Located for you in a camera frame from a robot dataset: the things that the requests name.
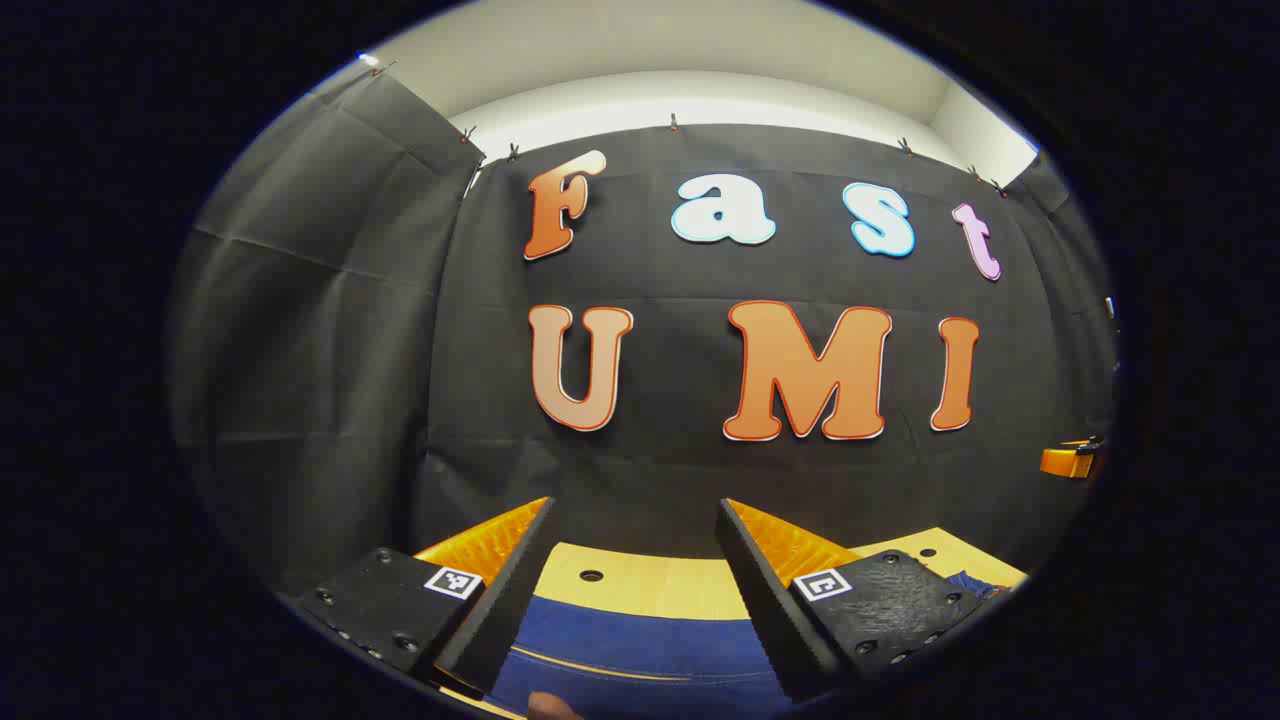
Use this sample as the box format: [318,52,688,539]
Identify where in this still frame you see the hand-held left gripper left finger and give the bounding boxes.
[297,496,557,699]

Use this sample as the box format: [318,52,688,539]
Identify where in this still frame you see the blue denim jeans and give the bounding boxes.
[488,570,1009,720]

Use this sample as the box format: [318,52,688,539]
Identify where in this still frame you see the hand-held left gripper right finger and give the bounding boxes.
[714,498,989,704]

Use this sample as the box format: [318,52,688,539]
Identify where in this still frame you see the black backdrop cloth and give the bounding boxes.
[168,68,1119,601]

